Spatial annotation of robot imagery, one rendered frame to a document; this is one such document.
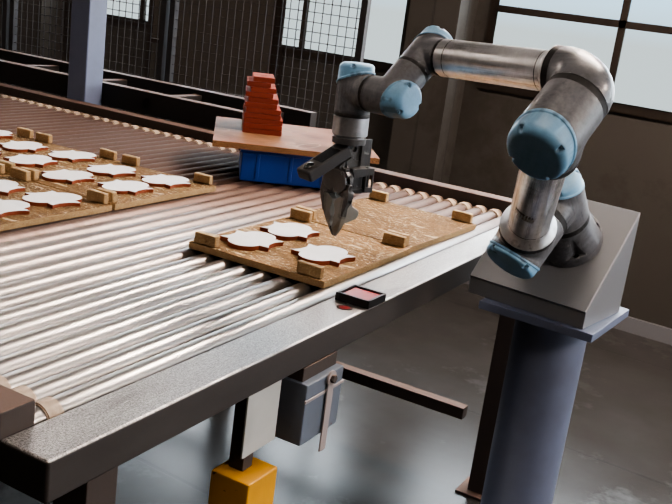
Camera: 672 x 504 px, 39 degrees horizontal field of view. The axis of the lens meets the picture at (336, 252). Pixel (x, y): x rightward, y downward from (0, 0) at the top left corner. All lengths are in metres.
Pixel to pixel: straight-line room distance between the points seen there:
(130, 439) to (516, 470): 1.21
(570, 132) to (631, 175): 3.42
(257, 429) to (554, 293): 0.81
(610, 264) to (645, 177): 2.86
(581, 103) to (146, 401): 0.85
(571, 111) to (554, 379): 0.80
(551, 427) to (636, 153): 2.90
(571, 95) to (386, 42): 3.96
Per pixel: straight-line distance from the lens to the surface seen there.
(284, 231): 2.21
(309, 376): 1.70
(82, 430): 1.28
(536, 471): 2.31
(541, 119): 1.59
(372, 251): 2.17
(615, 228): 2.21
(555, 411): 2.26
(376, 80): 1.89
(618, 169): 5.03
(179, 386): 1.41
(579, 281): 2.13
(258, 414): 1.60
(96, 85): 3.98
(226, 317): 1.70
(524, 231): 1.89
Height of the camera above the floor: 1.50
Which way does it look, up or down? 15 degrees down
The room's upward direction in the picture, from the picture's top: 8 degrees clockwise
